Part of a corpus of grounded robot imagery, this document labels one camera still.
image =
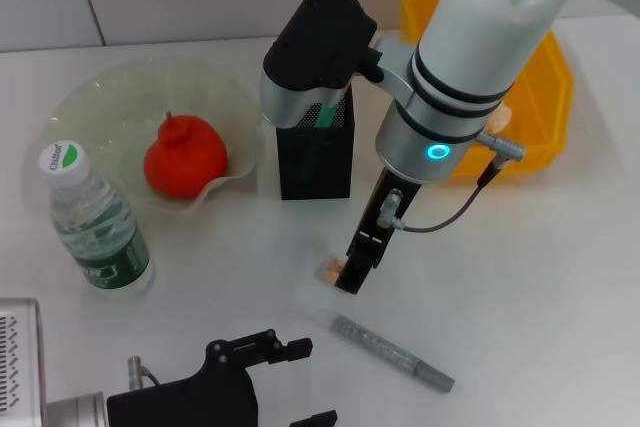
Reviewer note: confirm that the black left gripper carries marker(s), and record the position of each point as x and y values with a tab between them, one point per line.
185	397

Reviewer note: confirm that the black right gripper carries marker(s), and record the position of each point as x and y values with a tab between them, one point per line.
380	212

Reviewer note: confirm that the small tan eraser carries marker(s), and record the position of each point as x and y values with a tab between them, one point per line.
331	269

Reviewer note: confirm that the grey marker pen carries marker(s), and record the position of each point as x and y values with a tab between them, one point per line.
390	352

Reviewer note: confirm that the green highlighter marker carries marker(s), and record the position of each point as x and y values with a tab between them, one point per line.
327	114

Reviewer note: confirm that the white paper ball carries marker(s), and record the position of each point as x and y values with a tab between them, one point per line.
500	119

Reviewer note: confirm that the clear green-label water bottle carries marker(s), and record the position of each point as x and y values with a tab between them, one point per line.
100	227

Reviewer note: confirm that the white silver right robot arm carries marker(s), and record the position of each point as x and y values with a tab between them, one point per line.
475	57

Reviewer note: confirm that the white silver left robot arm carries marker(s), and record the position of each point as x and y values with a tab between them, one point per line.
75	409

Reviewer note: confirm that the black mesh pen holder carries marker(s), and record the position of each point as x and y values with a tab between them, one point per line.
312	167

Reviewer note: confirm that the pale green glass fruit plate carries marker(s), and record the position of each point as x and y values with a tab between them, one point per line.
110	97

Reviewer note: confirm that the yellow plastic bin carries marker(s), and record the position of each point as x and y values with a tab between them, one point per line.
540	112

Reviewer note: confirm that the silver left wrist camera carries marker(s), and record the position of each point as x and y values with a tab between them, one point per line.
17	362

